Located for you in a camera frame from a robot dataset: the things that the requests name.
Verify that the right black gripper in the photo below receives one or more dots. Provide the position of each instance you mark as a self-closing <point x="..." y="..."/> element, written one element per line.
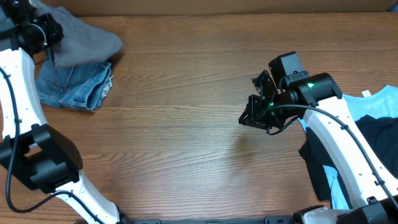
<point x="261" y="101"/>

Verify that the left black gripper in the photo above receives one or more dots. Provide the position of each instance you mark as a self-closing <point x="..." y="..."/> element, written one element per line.
<point x="53" y="28"/>

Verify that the grey cargo shorts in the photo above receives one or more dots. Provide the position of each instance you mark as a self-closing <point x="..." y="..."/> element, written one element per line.
<point x="81" y="42"/>

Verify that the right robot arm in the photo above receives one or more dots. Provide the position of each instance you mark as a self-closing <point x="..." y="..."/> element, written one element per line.
<point x="321" y="94"/>

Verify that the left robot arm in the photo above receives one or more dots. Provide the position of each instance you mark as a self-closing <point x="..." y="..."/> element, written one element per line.
<point x="32" y="151"/>

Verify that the folded blue denim shorts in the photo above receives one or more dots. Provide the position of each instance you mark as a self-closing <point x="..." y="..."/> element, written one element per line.
<point x="82" y="87"/>

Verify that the light blue t-shirt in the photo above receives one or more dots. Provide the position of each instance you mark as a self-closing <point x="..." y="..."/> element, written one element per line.
<point x="376" y="117"/>

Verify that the black t-shirt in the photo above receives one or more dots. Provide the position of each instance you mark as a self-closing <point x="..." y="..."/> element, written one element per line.
<point x="358" y="178"/>

